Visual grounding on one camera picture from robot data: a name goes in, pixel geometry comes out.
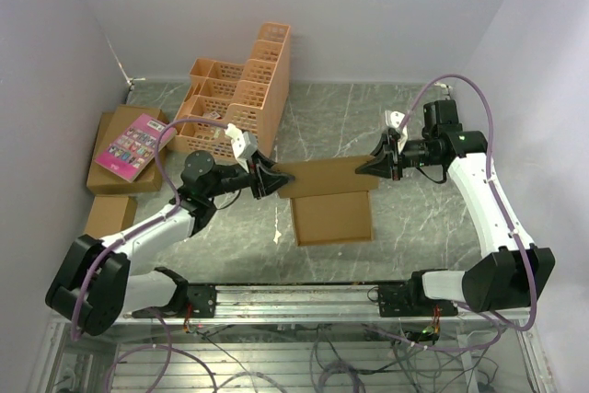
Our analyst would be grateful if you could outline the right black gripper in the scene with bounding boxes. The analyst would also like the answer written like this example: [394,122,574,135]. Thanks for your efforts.
[355,133,441,181]

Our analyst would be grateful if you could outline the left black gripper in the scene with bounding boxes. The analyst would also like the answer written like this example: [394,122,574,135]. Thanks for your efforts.
[204,150,295,198]

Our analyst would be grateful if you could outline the brown cardboard box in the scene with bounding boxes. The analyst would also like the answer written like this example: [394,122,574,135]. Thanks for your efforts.
[272,156,378,247]

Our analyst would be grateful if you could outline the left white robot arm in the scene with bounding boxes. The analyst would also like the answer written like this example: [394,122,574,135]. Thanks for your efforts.
[45,151,295,340]

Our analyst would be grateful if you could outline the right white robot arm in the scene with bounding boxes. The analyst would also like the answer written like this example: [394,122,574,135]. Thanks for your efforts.
[355,99,556,316]

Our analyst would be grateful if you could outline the small closed cardboard box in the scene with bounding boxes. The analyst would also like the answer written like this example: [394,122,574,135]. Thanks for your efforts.
[84,195,137,238]

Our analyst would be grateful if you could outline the large closed cardboard box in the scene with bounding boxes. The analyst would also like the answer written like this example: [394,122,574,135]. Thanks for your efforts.
[87,105,168,195]

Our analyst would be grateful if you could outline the orange plastic organizer rack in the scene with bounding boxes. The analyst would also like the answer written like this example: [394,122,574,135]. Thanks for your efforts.
[168,22,291,161]

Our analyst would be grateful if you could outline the pink book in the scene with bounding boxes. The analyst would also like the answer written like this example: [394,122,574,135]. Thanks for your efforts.
[95,113,177,182]

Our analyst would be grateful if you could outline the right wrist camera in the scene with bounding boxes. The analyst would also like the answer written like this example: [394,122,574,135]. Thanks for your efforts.
[385,110,409,153]

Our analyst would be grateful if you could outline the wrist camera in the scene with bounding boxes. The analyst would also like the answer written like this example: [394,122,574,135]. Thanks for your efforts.
[385,110,409,153]
[225,123,259,172]

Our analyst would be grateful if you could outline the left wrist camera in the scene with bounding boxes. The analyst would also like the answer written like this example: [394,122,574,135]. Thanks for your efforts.
[225,123,259,172]

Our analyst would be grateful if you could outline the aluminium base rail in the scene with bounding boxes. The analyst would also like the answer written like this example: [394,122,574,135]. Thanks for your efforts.
[123,283,535,325]

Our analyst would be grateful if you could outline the tangled floor cables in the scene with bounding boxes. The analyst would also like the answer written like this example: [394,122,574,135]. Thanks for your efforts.
[105,318,507,393]

